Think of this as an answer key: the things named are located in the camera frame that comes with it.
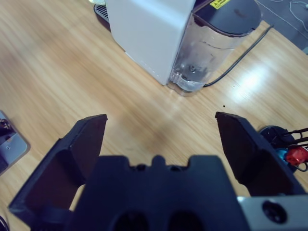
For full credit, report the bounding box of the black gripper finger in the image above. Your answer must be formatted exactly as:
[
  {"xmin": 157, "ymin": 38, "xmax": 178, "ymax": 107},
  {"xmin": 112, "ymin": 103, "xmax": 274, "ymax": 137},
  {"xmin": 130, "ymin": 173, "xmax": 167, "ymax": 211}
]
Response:
[
  {"xmin": 8, "ymin": 114, "xmax": 108, "ymax": 228},
  {"xmin": 215, "ymin": 111, "xmax": 307, "ymax": 197}
]

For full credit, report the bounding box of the blue coffee capsule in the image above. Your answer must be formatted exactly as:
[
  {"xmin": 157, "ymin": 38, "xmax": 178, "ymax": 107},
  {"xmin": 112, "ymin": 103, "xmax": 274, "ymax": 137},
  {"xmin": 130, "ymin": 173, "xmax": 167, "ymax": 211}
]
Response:
[{"xmin": 275, "ymin": 148, "xmax": 288, "ymax": 161}]

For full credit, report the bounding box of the red coffee capsule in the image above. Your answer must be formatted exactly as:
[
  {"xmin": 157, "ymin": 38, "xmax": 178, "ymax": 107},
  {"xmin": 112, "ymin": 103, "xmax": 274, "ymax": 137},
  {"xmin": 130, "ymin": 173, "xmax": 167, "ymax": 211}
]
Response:
[{"xmin": 285, "ymin": 147, "xmax": 308, "ymax": 167}]

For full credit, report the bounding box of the white capsule coffee machine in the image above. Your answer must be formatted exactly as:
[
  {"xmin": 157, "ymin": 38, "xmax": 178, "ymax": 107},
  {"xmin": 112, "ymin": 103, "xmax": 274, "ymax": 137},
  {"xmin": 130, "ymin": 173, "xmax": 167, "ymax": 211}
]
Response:
[{"xmin": 93, "ymin": 0, "xmax": 196, "ymax": 86}]

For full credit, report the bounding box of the black capsule holder with rods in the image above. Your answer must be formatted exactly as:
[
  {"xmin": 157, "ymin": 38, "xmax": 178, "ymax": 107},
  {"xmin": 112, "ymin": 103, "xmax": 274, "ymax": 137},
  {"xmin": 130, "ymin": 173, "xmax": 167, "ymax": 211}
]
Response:
[{"xmin": 259, "ymin": 125, "xmax": 308, "ymax": 173}]

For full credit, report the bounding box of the clear water tank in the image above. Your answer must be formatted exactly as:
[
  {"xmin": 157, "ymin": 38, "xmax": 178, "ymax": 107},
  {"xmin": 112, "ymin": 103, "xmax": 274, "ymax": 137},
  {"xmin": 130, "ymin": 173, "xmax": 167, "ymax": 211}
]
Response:
[{"xmin": 167, "ymin": 0, "xmax": 262, "ymax": 97}]

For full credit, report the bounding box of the white mount block dark post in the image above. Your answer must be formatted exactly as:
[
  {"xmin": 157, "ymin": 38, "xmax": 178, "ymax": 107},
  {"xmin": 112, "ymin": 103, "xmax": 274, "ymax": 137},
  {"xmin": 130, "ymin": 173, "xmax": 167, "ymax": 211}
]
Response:
[{"xmin": 0, "ymin": 110, "xmax": 31, "ymax": 176}]

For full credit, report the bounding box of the black power cable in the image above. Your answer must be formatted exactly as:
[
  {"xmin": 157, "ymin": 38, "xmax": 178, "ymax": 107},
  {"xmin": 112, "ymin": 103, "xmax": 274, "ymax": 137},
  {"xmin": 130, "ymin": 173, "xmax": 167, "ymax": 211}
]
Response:
[{"xmin": 204, "ymin": 24, "xmax": 275, "ymax": 87}]

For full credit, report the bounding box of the white thin cable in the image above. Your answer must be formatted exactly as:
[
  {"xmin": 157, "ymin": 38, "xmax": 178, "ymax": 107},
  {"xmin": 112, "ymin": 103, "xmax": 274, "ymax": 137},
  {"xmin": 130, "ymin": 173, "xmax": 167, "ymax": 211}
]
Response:
[{"xmin": 288, "ymin": 0, "xmax": 308, "ymax": 33}]

